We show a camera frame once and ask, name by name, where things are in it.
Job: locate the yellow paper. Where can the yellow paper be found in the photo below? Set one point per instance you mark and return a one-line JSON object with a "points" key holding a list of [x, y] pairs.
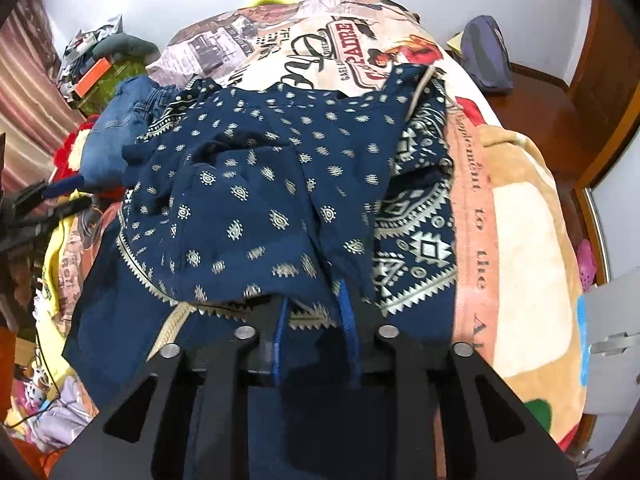
{"points": [[454, 42]]}

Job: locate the yellow cloth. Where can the yellow cloth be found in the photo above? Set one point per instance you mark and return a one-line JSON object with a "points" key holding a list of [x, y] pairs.
{"points": [[50, 320]]}

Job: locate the navy patterned hoodie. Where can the navy patterned hoodie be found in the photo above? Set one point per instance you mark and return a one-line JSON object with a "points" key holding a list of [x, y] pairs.
{"points": [[250, 185]]}

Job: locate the orange box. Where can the orange box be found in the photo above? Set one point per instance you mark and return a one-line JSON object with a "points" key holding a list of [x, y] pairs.
{"points": [[92, 77]]}

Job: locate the pink slipper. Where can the pink slipper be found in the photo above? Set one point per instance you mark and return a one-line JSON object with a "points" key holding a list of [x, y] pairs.
{"points": [[585, 260]]}

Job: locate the wooden door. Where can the wooden door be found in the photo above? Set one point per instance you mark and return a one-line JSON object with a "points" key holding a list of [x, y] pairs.
{"points": [[610, 85]]}

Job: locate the striped curtain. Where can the striped curtain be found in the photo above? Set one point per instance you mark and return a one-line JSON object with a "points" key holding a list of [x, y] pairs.
{"points": [[25, 85]]}

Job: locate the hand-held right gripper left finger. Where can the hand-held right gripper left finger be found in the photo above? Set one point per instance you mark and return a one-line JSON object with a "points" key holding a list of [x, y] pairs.
{"points": [[280, 345]]}

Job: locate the red plush toy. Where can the red plush toy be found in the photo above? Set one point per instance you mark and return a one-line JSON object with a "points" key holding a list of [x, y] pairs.
{"points": [[67, 155]]}

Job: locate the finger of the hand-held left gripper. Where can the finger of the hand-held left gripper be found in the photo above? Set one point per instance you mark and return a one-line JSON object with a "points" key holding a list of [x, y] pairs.
{"points": [[67, 208], [60, 187]]}

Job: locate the blue jeans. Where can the blue jeans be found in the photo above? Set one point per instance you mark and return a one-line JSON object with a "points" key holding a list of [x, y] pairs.
{"points": [[115, 130]]}

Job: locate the pile of papers and bags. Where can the pile of papers and bags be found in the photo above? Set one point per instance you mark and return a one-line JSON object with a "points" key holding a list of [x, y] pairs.
{"points": [[85, 40]]}

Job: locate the grey panel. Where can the grey panel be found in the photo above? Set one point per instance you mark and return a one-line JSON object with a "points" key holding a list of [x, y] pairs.
{"points": [[610, 320]]}

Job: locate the green patterned cloth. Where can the green patterned cloth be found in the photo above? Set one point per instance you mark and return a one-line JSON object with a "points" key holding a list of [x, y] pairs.
{"points": [[125, 72]]}

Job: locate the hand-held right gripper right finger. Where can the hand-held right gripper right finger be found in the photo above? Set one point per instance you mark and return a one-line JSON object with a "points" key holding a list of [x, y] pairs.
{"points": [[348, 332]]}

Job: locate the dark grey pillow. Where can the dark grey pillow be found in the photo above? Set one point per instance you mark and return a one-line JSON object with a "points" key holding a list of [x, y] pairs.
{"points": [[125, 45]]}

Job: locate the grey-blue backpack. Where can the grey-blue backpack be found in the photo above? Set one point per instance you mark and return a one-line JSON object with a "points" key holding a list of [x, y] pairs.
{"points": [[485, 55]]}

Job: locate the yellow round object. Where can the yellow round object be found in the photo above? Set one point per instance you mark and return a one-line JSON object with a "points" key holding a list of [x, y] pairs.
{"points": [[270, 0]]}

